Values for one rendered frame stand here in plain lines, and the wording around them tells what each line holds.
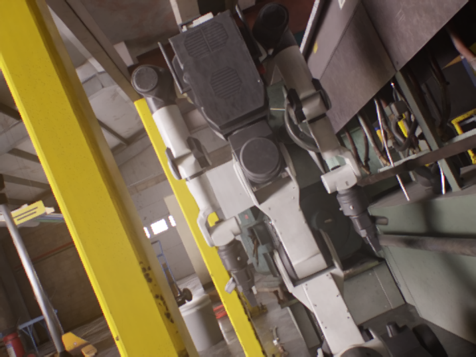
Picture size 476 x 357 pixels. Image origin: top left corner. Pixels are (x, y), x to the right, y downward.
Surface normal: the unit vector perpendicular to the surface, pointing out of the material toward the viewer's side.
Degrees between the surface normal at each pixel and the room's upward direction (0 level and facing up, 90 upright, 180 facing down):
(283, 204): 100
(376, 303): 90
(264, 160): 90
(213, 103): 105
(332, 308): 60
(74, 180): 90
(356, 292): 90
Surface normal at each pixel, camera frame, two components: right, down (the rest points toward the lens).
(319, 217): 0.31, -0.23
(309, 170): 0.00, -0.10
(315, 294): -0.28, -0.50
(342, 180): 0.00, 0.12
